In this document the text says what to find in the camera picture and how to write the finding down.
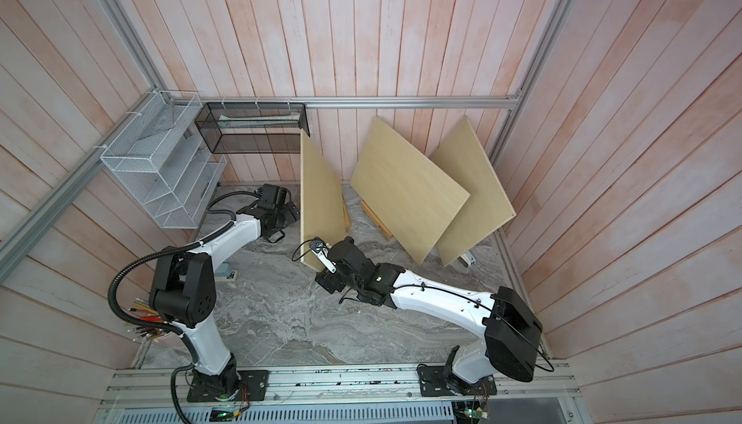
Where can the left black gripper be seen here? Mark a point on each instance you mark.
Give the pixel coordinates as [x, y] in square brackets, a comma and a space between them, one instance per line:
[290, 217]

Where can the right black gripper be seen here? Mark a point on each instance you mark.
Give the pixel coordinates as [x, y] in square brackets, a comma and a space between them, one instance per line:
[330, 281]

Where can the wooden easel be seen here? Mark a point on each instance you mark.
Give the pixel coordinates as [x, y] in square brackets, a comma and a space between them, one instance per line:
[346, 218]
[377, 221]

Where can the plywood board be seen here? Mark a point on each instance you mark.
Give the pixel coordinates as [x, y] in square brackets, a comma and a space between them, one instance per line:
[409, 193]
[487, 209]
[322, 202]

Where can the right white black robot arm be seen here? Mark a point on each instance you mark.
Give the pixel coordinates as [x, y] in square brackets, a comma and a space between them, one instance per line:
[507, 332]

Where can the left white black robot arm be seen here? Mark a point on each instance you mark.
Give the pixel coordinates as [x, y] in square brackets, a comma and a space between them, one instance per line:
[184, 288]

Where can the pink cup of pencils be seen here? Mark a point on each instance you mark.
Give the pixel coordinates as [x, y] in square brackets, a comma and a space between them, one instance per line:
[141, 310]

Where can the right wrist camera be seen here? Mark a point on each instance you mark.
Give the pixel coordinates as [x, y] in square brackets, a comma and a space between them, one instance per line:
[320, 249]

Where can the black wire mesh basket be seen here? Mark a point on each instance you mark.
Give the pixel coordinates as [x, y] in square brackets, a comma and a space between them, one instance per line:
[252, 128]

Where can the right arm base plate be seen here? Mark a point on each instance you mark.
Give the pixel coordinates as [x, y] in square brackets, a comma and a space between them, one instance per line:
[439, 381]

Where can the white wire mesh shelf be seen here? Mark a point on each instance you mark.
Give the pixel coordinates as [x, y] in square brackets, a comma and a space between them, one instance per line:
[167, 168]

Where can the horizontal aluminium wall profile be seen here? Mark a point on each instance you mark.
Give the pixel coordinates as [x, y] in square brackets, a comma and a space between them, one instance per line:
[436, 102]

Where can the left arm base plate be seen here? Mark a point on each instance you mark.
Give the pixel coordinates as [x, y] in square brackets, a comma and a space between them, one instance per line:
[238, 385]

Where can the aluminium front rail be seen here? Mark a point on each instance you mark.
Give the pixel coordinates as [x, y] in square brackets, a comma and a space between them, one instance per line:
[381, 393]

